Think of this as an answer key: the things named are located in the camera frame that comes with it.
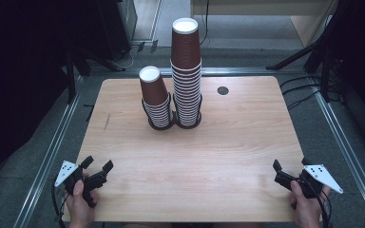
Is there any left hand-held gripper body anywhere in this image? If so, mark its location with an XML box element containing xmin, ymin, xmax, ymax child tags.
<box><xmin>54</xmin><ymin>160</ymin><xmax>108</xmax><ymax>209</ymax></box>

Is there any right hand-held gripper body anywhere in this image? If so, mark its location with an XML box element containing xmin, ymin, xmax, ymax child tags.
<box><xmin>274</xmin><ymin>163</ymin><xmax>344</xmax><ymax>200</ymax></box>

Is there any black wire cup holder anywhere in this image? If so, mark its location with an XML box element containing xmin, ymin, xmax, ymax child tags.
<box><xmin>141</xmin><ymin>93</ymin><xmax>176</xmax><ymax>131</ymax></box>
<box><xmin>172</xmin><ymin>93</ymin><xmax>203</xmax><ymax>130</ymax></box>

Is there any tall stack of brown cups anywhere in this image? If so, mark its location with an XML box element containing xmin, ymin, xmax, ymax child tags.
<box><xmin>170</xmin><ymin>60</ymin><xmax>203</xmax><ymax>127</ymax></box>

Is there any person's right hand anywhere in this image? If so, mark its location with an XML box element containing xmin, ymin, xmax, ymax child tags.
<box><xmin>289</xmin><ymin>180</ymin><xmax>332</xmax><ymax>228</ymax></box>

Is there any person's left hand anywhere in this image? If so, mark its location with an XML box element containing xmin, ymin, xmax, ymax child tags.
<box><xmin>63</xmin><ymin>180</ymin><xmax>99</xmax><ymax>228</ymax></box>

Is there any black floor tape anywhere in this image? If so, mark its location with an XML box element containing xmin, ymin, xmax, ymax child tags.
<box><xmin>82</xmin><ymin>103</ymin><xmax>96</xmax><ymax>123</ymax></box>

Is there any short stack of brown cups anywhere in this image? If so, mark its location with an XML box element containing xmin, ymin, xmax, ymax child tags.
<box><xmin>138</xmin><ymin>65</ymin><xmax>174</xmax><ymax>128</ymax></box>

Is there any black tripod stand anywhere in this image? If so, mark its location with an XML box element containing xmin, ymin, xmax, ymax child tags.
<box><xmin>265</xmin><ymin>0</ymin><xmax>350</xmax><ymax>103</ymax></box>

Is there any dark cabinet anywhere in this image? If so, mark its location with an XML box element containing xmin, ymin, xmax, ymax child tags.
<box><xmin>96</xmin><ymin>0</ymin><xmax>139</xmax><ymax>62</ymax></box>

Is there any light wooden cabinet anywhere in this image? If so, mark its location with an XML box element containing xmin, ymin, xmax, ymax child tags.
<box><xmin>189</xmin><ymin>0</ymin><xmax>340</xmax><ymax>48</ymax></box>

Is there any aluminium frame rail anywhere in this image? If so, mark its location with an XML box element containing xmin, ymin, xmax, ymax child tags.
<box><xmin>12</xmin><ymin>75</ymin><xmax>84</xmax><ymax>228</ymax></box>
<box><xmin>313</xmin><ymin>91</ymin><xmax>365</xmax><ymax>228</ymax></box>

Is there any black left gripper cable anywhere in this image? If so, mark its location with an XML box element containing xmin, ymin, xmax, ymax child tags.
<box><xmin>50</xmin><ymin>177</ymin><xmax>68</xmax><ymax>228</ymax></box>

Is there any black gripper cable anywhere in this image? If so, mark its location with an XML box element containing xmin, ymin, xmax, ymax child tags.
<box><xmin>310</xmin><ymin>181</ymin><xmax>334</xmax><ymax>228</ymax></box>
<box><xmin>50</xmin><ymin>177</ymin><xmax>68</xmax><ymax>228</ymax></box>

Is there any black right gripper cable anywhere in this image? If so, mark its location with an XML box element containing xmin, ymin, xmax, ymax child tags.
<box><xmin>310</xmin><ymin>181</ymin><xmax>334</xmax><ymax>228</ymax></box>

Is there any black floor cable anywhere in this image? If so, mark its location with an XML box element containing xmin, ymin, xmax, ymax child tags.
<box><xmin>279</xmin><ymin>74</ymin><xmax>323</xmax><ymax>90</ymax></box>
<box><xmin>286</xmin><ymin>89</ymin><xmax>321</xmax><ymax>110</ymax></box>
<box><xmin>281</xmin><ymin>83</ymin><xmax>321</xmax><ymax>96</ymax></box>

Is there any white floor cable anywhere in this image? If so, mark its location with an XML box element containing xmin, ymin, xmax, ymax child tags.
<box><xmin>114</xmin><ymin>44</ymin><xmax>141</xmax><ymax>70</ymax></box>

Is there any hanging black cable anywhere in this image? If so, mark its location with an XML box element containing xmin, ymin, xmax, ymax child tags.
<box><xmin>199</xmin><ymin>0</ymin><xmax>211</xmax><ymax>47</ymax></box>

